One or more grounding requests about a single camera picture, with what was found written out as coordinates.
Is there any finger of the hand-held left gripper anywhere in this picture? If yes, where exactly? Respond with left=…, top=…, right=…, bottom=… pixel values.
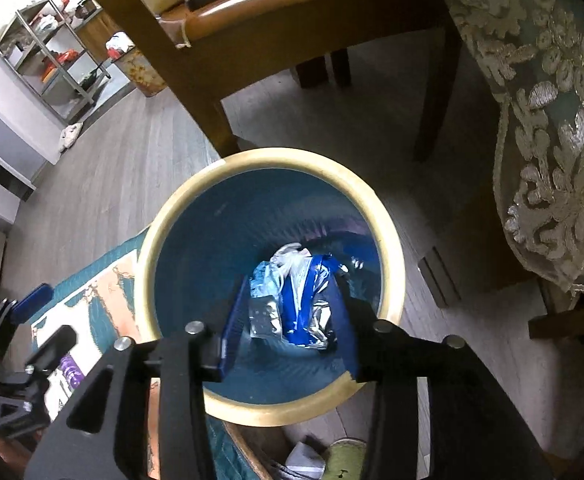
left=23, top=325, right=78, bottom=377
left=0, top=282, right=53, bottom=357

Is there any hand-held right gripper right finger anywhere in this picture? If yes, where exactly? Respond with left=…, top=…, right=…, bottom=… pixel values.
left=334, top=270, right=555, bottom=480

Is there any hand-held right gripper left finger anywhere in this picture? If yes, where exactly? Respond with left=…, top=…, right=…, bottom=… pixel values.
left=24, top=274, right=253, bottom=480

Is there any clear plastic bag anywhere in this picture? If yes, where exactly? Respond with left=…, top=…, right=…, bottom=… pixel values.
left=249, top=242, right=313, bottom=341

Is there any blue foil wrapper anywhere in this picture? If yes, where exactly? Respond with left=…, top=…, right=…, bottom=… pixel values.
left=279, top=254, right=353, bottom=351

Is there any blue bin with cream rim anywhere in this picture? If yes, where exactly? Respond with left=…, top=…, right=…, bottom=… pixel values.
left=136, top=147, right=405, bottom=428

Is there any floral trash can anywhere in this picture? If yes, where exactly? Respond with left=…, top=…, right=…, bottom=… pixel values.
left=106, top=47, right=170, bottom=98

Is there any purple wrapper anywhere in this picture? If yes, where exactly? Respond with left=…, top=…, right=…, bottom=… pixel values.
left=56, top=352, right=85, bottom=391

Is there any teal orange printed mat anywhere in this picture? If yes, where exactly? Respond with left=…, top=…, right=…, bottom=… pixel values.
left=29, top=242, right=263, bottom=480

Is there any green slipper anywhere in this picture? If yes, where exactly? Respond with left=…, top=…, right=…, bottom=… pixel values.
left=322, top=437, right=373, bottom=480

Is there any white slipper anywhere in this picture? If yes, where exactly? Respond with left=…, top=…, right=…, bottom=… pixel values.
left=56, top=122, right=85, bottom=153

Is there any red basin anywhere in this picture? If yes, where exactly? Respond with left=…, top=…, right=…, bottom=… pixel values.
left=42, top=50, right=80, bottom=81

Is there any metal shelf with red basin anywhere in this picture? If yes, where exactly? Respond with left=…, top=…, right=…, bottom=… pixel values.
left=0, top=0, right=112, bottom=123

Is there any white red plastic bag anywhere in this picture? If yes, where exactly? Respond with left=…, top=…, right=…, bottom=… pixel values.
left=106, top=31, right=132, bottom=60

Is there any wooden chair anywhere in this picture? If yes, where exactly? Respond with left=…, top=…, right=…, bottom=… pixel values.
left=56, top=0, right=465, bottom=161

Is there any green embroidered tablecloth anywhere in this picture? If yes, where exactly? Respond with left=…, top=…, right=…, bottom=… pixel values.
left=372, top=0, right=584, bottom=293

